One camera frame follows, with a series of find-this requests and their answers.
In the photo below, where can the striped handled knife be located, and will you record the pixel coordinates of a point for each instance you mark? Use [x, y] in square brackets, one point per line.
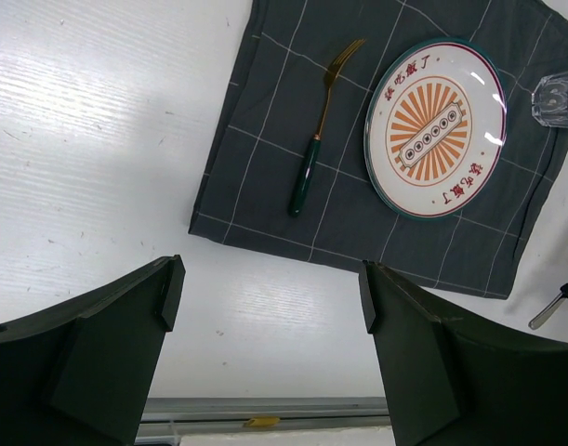
[543, 316]

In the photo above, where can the aluminium front rail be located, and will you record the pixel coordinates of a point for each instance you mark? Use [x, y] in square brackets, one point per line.
[169, 420]

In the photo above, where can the clear drinking glass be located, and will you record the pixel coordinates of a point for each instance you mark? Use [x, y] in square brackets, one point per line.
[549, 103]

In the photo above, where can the orange sunburst patterned plate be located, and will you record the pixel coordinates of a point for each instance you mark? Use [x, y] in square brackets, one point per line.
[435, 128]

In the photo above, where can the green handled gold fork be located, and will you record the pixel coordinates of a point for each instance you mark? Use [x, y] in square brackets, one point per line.
[305, 173]

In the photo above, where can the dark checked cloth placemat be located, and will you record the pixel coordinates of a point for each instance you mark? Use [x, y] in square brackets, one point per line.
[273, 107]

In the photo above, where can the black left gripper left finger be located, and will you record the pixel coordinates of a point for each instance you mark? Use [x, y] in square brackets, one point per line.
[80, 372]

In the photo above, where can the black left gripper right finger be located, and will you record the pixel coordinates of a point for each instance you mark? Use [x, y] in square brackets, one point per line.
[453, 377]

